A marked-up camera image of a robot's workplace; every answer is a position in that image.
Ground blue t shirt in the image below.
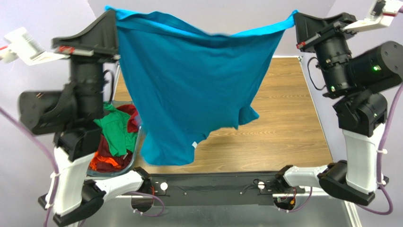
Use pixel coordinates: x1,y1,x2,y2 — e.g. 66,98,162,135
115,9,295,166

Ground grey laundry basket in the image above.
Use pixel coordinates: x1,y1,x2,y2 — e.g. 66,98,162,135
85,100,144,177

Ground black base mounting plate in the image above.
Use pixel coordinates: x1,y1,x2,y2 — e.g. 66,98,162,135
139,171,305,210

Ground green t shirt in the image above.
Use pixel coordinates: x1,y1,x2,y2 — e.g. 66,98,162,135
94,102,137,157

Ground dark red t shirt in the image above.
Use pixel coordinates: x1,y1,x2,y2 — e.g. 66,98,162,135
94,104,142,172

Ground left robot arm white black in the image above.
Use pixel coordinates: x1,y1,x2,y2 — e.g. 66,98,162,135
13,9,151,227

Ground orange t shirt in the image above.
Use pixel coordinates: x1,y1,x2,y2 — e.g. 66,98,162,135
89,151,121,172

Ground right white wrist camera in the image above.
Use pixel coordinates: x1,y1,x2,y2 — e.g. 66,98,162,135
342,0,403,33

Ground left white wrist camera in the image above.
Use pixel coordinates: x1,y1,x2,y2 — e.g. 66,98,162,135
0,27,68,66

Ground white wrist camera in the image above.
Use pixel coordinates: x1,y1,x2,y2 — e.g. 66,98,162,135
0,27,68,66
342,0,403,33

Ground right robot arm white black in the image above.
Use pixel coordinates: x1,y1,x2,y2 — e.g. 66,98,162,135
272,13,403,206

